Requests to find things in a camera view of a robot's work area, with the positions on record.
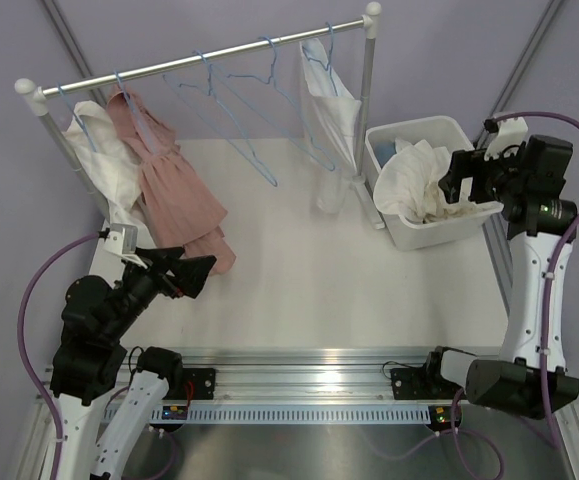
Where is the white garment far left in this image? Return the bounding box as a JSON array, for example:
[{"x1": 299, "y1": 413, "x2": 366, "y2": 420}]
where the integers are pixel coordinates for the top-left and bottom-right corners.
[{"x1": 63, "y1": 100, "x2": 156, "y2": 248}]

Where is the blue wire hanger of pink dress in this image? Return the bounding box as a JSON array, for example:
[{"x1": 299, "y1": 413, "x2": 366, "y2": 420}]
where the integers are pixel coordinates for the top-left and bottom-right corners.
[{"x1": 114, "y1": 71, "x2": 158, "y2": 154}]

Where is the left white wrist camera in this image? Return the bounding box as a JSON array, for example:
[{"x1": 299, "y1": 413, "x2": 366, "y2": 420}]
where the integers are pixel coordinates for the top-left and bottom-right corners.
[{"x1": 103, "y1": 223, "x2": 146, "y2": 268}]

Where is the blue wire hanger right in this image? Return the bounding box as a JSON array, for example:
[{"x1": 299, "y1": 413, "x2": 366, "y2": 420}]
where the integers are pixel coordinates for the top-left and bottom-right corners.
[{"x1": 300, "y1": 23, "x2": 340, "y2": 98}]

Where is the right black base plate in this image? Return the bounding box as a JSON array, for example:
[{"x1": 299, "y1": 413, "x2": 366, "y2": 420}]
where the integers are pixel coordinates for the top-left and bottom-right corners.
[{"x1": 389, "y1": 367, "x2": 459, "y2": 401}]

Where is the white skirt on right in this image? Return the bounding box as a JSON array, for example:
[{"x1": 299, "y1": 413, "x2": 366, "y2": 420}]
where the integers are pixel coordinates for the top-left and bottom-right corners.
[{"x1": 300, "y1": 50, "x2": 361, "y2": 214}]

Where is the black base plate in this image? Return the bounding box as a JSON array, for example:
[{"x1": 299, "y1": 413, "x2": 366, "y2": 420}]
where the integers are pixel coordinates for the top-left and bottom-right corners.
[
  {"x1": 389, "y1": 367, "x2": 459, "y2": 401},
  {"x1": 164, "y1": 368, "x2": 216, "y2": 401}
]

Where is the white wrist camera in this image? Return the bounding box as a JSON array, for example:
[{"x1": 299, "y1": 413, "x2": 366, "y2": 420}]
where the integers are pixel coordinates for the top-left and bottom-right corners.
[
  {"x1": 484, "y1": 116, "x2": 528, "y2": 161},
  {"x1": 103, "y1": 223, "x2": 146, "y2": 268}
]

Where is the blue wire hanger of skirt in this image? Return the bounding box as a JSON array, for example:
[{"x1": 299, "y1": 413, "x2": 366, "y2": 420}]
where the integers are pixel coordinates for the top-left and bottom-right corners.
[{"x1": 207, "y1": 34, "x2": 340, "y2": 172}]

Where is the white ruffled dress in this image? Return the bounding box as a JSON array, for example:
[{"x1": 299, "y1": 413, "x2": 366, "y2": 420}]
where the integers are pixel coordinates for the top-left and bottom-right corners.
[{"x1": 373, "y1": 138, "x2": 502, "y2": 224}]

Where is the white plastic basket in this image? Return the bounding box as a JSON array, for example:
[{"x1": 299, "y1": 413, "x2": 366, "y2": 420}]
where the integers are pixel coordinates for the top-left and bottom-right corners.
[{"x1": 364, "y1": 116, "x2": 502, "y2": 251}]

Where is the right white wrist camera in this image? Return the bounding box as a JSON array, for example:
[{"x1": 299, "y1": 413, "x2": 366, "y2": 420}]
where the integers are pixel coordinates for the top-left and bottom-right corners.
[{"x1": 484, "y1": 116, "x2": 528, "y2": 161}]

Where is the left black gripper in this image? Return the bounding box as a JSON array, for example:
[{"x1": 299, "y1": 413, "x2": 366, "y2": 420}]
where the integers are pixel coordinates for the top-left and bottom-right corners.
[{"x1": 105, "y1": 246, "x2": 216, "y2": 341}]

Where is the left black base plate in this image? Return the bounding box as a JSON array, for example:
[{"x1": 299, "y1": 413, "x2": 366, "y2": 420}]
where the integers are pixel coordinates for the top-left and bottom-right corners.
[{"x1": 164, "y1": 368, "x2": 216, "y2": 401}]

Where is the blue denim skirt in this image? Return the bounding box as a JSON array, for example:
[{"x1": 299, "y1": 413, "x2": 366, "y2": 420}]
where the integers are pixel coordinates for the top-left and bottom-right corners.
[{"x1": 374, "y1": 141, "x2": 397, "y2": 168}]

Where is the pink dress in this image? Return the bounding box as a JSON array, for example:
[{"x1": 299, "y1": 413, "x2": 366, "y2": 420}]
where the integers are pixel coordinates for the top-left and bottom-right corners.
[{"x1": 106, "y1": 88, "x2": 236, "y2": 275}]

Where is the blue wire hanger far left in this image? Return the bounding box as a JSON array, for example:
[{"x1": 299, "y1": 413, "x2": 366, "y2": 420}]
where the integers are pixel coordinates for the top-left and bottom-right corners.
[{"x1": 57, "y1": 83, "x2": 97, "y2": 152}]

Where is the aluminium mounting rail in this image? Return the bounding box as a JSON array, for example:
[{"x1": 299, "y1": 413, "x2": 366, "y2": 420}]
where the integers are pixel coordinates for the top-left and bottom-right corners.
[{"x1": 173, "y1": 346, "x2": 433, "y2": 405}]

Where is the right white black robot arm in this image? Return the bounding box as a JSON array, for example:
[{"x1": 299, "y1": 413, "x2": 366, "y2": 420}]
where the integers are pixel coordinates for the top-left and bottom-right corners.
[{"x1": 422, "y1": 135, "x2": 579, "y2": 420}]

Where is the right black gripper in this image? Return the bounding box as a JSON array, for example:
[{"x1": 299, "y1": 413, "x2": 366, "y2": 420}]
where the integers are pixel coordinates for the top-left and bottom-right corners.
[{"x1": 439, "y1": 140, "x2": 527, "y2": 204}]

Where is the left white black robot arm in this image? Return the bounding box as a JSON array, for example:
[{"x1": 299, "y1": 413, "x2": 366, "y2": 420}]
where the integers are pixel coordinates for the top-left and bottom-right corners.
[{"x1": 50, "y1": 247, "x2": 217, "y2": 479}]

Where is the white slotted cable duct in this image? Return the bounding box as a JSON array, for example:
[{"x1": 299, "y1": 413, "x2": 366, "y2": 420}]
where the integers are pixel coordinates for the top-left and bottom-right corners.
[{"x1": 147, "y1": 404, "x2": 431, "y2": 425}]

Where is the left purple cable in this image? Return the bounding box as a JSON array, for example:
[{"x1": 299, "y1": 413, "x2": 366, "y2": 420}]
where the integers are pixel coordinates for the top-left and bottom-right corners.
[{"x1": 20, "y1": 230, "x2": 180, "y2": 480}]

